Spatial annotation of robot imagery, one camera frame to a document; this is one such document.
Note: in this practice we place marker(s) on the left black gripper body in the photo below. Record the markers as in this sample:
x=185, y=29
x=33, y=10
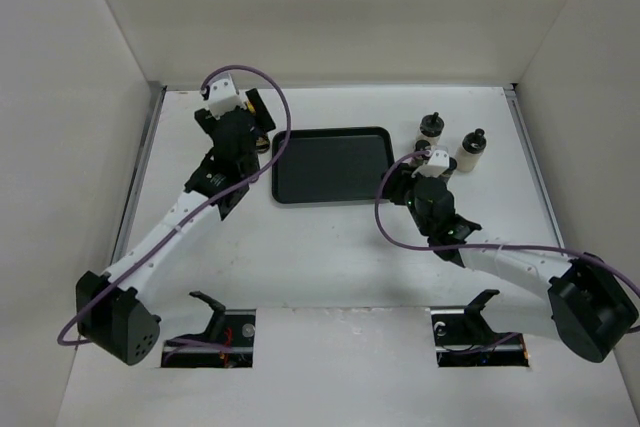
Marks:
x=207, y=119

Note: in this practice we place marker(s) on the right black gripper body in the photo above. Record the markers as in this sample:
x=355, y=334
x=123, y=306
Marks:
x=405, y=194

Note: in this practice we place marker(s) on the small dark spice jar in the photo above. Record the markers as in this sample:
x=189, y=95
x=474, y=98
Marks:
x=422, y=150

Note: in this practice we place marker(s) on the white grinder with black top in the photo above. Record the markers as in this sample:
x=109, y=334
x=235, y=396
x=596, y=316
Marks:
x=470, y=150

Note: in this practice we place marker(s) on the clear grinder with black top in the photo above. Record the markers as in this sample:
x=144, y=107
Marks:
x=431, y=128

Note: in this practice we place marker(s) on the brown bottle yellow label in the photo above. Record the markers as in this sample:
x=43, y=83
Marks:
x=262, y=144

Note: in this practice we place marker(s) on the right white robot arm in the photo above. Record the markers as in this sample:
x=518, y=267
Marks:
x=581, y=301

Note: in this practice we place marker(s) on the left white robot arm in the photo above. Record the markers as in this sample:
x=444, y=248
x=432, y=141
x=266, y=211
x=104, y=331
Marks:
x=112, y=306

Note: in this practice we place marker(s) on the black plastic tray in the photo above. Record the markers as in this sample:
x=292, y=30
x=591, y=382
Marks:
x=331, y=165

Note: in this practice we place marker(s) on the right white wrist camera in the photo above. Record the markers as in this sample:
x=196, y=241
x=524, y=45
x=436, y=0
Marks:
x=437, y=163

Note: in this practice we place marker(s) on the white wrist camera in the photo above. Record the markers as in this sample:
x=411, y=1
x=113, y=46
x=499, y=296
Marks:
x=437, y=163
x=224, y=93

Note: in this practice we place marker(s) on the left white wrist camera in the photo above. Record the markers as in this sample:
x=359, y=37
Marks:
x=224, y=93

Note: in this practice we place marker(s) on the aluminium table edge rail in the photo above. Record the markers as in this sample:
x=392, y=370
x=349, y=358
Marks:
x=532, y=162

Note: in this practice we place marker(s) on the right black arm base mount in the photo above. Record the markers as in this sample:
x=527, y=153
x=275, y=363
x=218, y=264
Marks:
x=463, y=339

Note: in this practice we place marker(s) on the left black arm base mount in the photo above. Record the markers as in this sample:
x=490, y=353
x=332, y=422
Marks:
x=227, y=341

